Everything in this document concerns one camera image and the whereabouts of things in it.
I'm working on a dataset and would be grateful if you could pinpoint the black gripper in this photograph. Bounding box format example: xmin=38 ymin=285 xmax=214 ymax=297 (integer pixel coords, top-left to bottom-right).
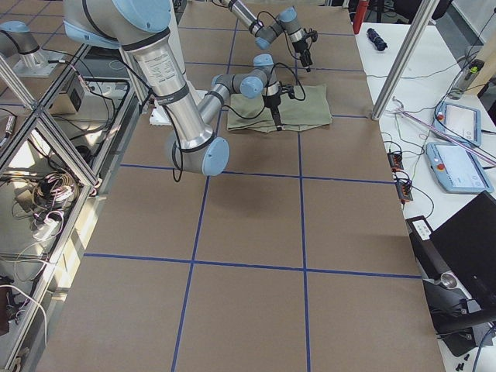
xmin=290 ymin=28 xmax=319 ymax=72
xmin=262 ymin=83 xmax=295 ymax=131

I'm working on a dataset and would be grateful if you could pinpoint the sage green t-shirt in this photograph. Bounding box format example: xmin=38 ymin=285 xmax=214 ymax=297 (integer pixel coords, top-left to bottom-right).
xmin=226 ymin=84 xmax=332 ymax=133

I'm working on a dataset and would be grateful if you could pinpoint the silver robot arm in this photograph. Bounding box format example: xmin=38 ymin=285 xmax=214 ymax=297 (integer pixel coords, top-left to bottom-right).
xmin=219 ymin=0 xmax=319 ymax=72
xmin=63 ymin=1 xmax=285 ymax=176

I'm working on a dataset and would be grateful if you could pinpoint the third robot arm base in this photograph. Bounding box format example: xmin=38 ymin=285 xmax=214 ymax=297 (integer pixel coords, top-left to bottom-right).
xmin=1 ymin=20 xmax=64 ymax=78

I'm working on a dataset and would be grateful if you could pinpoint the folded dark blue umbrella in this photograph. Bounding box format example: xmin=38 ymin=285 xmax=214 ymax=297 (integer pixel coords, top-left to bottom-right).
xmin=367 ymin=28 xmax=388 ymax=52

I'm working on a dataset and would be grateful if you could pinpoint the red cylinder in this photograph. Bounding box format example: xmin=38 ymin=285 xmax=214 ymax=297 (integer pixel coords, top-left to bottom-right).
xmin=353 ymin=0 xmax=369 ymax=24

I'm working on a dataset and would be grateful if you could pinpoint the orange black connector module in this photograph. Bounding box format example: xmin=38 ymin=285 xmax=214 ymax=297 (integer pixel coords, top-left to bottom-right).
xmin=387 ymin=151 xmax=404 ymax=171

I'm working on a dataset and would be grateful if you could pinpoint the upper blue teach pendant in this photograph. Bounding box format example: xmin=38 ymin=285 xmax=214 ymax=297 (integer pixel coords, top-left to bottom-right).
xmin=433 ymin=102 xmax=481 ymax=146

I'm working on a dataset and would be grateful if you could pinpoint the blue teach pendant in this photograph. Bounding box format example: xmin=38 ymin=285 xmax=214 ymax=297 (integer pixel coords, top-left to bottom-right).
xmin=433 ymin=102 xmax=481 ymax=146
xmin=425 ymin=142 xmax=494 ymax=194

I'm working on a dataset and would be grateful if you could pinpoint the lower blue teach pendant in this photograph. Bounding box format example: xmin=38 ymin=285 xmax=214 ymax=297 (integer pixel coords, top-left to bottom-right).
xmin=425 ymin=142 xmax=494 ymax=194

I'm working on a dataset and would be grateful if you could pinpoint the brown box on shelf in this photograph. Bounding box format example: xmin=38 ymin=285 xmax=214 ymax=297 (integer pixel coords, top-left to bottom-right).
xmin=49 ymin=76 xmax=84 ymax=115

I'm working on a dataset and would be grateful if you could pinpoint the black laptop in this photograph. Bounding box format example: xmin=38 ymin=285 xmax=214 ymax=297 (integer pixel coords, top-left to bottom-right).
xmin=406 ymin=191 xmax=495 ymax=308

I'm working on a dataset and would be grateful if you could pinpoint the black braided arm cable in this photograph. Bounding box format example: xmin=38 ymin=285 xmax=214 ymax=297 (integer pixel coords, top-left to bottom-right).
xmin=226 ymin=64 xmax=305 ymax=119

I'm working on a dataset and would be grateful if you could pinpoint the aluminium frame post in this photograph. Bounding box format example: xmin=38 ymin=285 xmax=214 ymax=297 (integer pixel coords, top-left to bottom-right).
xmin=370 ymin=0 xmax=439 ymax=121

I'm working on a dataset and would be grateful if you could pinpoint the aluminium frame rack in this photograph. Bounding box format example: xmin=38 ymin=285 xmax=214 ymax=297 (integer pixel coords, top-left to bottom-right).
xmin=1 ymin=45 xmax=140 ymax=371

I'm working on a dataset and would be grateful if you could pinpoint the black camera stand base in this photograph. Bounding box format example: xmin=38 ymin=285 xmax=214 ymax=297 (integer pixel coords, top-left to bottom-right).
xmin=422 ymin=280 xmax=495 ymax=357

